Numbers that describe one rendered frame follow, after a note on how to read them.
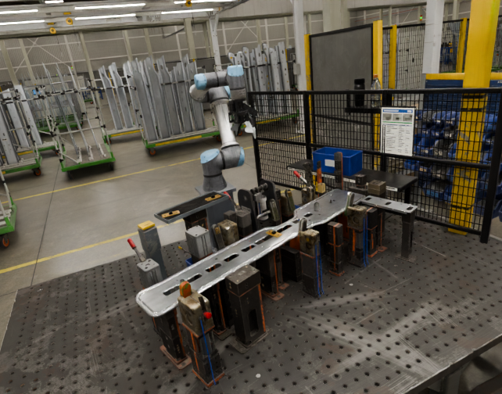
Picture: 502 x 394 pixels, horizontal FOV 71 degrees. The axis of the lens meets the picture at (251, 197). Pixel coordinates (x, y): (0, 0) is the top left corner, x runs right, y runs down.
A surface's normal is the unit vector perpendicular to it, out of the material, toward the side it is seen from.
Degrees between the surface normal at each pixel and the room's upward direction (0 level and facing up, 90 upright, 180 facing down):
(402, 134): 90
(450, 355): 0
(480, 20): 90
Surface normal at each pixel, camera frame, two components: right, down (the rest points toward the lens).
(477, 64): -0.69, 0.30
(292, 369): -0.11, -0.92
